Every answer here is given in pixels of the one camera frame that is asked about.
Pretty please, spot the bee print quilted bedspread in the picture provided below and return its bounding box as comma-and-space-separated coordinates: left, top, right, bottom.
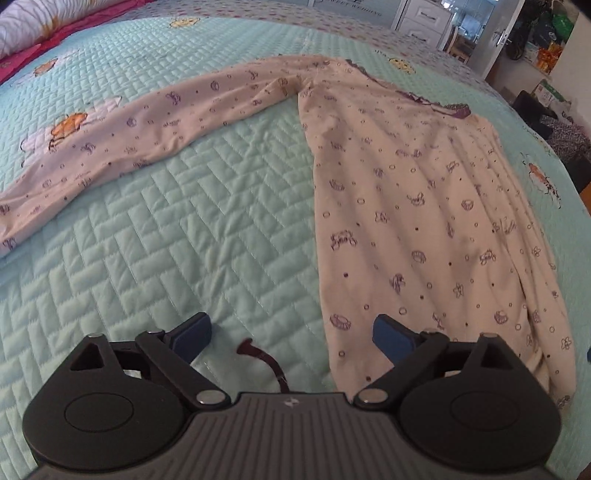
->
0, 0, 591, 480

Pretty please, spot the cream printed pajama top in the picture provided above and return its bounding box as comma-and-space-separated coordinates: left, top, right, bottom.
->
0, 54, 578, 409

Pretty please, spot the sliding door wardrobe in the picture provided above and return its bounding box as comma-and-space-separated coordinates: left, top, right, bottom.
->
286, 0, 408, 29

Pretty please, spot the wooden chair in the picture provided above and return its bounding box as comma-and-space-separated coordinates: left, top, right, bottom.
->
444, 27, 482, 62

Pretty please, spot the green shopping bag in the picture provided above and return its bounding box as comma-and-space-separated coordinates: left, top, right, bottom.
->
507, 0, 579, 71

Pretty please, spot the white door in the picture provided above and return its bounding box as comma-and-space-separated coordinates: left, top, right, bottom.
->
477, 0, 526, 82

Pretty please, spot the black armchair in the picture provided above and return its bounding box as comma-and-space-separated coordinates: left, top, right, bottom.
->
512, 89, 560, 136

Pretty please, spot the pink blanket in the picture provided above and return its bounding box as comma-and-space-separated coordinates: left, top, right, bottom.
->
0, 0, 158, 86

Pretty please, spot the white drawer cabinet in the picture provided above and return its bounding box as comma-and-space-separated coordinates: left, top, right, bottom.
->
392, 0, 456, 48

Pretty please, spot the floral rolled duvet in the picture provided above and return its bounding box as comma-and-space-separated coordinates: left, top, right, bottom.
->
0, 0, 117, 59

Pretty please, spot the dark patterned cloth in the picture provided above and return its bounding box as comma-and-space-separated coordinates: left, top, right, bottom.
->
537, 112, 591, 163

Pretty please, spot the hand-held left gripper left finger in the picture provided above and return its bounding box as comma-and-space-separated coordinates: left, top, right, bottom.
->
69, 311, 232, 409

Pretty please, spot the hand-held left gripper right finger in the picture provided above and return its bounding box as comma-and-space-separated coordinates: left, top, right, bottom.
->
353, 313, 523, 409

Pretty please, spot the green cardboard box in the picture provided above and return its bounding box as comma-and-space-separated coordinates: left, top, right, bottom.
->
530, 78, 574, 117

